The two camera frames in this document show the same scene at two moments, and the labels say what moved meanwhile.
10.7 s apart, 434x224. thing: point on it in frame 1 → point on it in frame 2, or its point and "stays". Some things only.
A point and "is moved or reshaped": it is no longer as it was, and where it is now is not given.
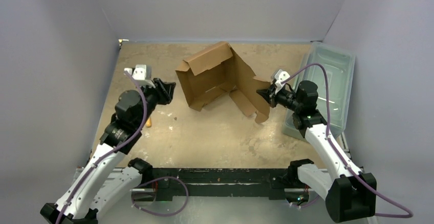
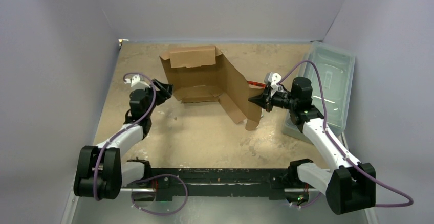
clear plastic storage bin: x=339 y=64 stays
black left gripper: x=165 y=90 stays
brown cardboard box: x=207 y=77 is moved or reshaped
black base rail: x=177 y=183 stays
